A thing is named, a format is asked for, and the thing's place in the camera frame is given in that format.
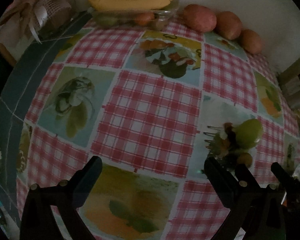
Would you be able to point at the red apple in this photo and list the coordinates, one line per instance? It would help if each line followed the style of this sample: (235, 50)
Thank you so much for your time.
(251, 41)
(228, 25)
(199, 18)

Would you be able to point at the stainless steel thermos jug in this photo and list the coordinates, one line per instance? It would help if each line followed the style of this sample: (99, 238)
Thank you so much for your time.
(289, 82)

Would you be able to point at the pink paper flower bouquet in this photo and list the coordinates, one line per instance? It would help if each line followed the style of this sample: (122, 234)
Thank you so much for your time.
(17, 18)

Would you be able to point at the lower yellow banana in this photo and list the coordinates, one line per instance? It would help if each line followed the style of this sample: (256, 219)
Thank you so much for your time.
(124, 5)

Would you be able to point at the middle red apple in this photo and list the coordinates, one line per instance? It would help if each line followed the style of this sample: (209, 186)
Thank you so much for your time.
(228, 25)

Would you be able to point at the right red apple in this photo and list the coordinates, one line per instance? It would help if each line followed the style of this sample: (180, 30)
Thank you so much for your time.
(251, 41)

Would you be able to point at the checkered fruit-print tablecloth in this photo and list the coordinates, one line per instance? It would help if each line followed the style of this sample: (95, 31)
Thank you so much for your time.
(141, 100)

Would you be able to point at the left red apple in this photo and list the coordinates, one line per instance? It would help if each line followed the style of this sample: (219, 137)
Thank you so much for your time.
(199, 18)

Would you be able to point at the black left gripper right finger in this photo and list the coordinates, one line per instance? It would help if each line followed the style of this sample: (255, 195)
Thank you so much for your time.
(250, 207)

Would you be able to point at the glass fruit bowl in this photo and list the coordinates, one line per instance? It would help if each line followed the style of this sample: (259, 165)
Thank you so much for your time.
(151, 19)

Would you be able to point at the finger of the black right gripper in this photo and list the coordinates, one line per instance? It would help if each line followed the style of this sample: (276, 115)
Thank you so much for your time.
(245, 177)
(289, 187)

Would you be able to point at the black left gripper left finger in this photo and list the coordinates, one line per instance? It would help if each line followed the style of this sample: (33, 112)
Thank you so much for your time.
(38, 222)

